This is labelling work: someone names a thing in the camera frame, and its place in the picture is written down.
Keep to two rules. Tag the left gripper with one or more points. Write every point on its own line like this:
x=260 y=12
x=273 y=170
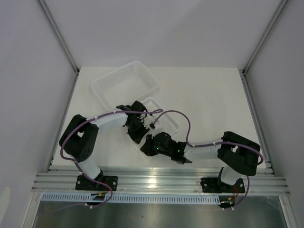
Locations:
x=138 y=137

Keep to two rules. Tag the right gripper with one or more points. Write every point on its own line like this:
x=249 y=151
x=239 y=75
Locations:
x=147 y=148

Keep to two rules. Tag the white paper napkin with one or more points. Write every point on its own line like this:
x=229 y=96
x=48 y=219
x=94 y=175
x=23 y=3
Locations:
x=137 y=148

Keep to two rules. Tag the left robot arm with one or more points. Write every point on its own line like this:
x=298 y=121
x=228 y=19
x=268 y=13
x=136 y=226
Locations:
x=78 y=140

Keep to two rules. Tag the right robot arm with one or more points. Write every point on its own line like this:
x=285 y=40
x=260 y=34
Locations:
x=240 y=155

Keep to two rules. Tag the small white plastic tray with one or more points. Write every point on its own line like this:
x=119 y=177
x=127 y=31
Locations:
x=166 y=121

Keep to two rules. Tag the large white plastic basket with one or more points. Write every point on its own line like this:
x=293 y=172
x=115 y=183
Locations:
x=124 y=85

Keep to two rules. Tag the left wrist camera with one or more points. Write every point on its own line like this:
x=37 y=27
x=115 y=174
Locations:
x=148 y=121

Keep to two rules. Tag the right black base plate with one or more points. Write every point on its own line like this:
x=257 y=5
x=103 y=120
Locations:
x=214 y=185

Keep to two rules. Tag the white slotted cable duct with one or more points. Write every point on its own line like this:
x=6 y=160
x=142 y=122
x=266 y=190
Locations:
x=132 y=198

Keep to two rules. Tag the aluminium mounting rail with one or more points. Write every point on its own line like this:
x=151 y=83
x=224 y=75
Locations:
x=158 y=180

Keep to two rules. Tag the left aluminium frame post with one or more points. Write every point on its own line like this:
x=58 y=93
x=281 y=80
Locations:
x=57 y=34

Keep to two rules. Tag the aluminium frame post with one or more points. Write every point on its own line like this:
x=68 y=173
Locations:
x=57 y=34
x=277 y=15

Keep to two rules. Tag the right aluminium frame post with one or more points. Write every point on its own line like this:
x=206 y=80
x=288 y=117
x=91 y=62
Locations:
x=277 y=15

